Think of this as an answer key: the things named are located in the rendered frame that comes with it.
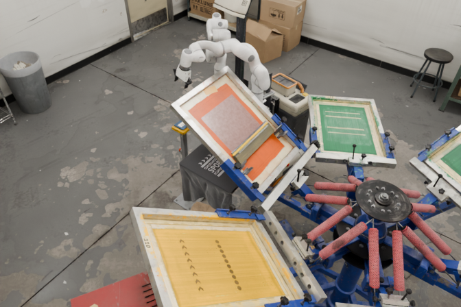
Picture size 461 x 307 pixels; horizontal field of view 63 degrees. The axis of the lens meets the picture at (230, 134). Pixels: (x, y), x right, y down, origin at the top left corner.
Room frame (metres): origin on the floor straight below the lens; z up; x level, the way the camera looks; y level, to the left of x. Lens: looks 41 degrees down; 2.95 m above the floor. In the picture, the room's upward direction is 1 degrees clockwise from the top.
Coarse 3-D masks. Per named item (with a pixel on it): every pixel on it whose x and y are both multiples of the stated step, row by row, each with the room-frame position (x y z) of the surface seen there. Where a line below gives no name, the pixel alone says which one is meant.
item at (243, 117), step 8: (224, 88) 2.18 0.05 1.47; (216, 96) 2.10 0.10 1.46; (224, 96) 2.13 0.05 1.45; (232, 96) 2.15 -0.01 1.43; (216, 104) 2.04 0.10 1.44; (224, 104) 2.06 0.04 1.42; (232, 104) 2.09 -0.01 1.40; (240, 104) 2.12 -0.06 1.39; (224, 112) 2.00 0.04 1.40; (232, 112) 2.02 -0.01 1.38; (240, 112) 2.05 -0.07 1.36; (248, 112) 2.08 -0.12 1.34; (232, 120) 1.97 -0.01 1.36; (240, 120) 1.99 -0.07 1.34; (248, 120) 2.02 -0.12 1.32; (256, 120) 2.05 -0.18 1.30; (240, 128) 1.93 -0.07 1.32; (248, 128) 1.96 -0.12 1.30; (256, 128) 1.98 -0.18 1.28; (272, 136) 1.97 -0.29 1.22; (264, 144) 1.89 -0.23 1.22; (272, 144) 1.92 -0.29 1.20; (280, 144) 1.94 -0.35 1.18; (264, 152) 1.83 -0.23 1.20; (272, 152) 1.86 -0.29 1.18
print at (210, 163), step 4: (208, 156) 2.04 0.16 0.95; (212, 156) 2.04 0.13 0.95; (204, 160) 1.99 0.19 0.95; (208, 160) 1.99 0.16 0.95; (212, 160) 1.99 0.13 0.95; (216, 160) 1.99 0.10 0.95; (200, 164) 1.95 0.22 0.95; (204, 164) 1.95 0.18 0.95; (208, 164) 1.95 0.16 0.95; (212, 164) 1.95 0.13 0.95; (216, 164) 1.95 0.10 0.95; (220, 164) 1.95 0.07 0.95; (204, 168) 1.91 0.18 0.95; (208, 168) 1.91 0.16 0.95; (212, 168) 1.91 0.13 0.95; (216, 168) 1.92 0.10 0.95; (220, 168) 1.92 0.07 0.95; (212, 172) 1.87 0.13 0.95; (216, 172) 1.87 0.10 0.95; (220, 172) 1.88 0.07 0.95
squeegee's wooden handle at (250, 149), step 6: (270, 126) 2.01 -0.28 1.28; (264, 132) 1.94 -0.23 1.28; (270, 132) 1.97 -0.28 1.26; (258, 138) 1.88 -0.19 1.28; (264, 138) 1.90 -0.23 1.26; (252, 144) 1.82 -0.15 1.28; (258, 144) 1.84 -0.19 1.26; (246, 150) 1.76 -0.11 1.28; (252, 150) 1.78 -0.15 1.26; (234, 156) 1.69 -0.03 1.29; (240, 156) 1.70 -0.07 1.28; (246, 156) 1.72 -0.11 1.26; (240, 162) 1.67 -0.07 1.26
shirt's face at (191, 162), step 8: (192, 152) 2.08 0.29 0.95; (200, 152) 2.08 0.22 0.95; (208, 152) 2.08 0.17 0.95; (184, 160) 1.99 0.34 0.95; (192, 160) 1.99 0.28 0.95; (200, 160) 1.99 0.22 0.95; (192, 168) 1.91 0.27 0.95; (200, 168) 1.91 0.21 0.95; (208, 176) 1.83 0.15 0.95; (216, 176) 1.83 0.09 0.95; (224, 176) 1.84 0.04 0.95; (224, 184) 1.76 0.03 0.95; (232, 184) 1.76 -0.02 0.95; (232, 192) 1.69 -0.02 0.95
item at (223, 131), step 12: (192, 108) 1.93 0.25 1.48; (204, 108) 1.97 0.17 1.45; (216, 108) 2.00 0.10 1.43; (204, 120) 1.89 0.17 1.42; (216, 120) 1.92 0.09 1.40; (228, 120) 1.96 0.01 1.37; (216, 132) 1.83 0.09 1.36; (228, 132) 1.87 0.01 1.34; (240, 132) 1.90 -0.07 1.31; (228, 144) 1.79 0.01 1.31; (252, 156) 1.77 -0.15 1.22; (264, 168) 1.72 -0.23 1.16; (252, 180) 1.61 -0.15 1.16
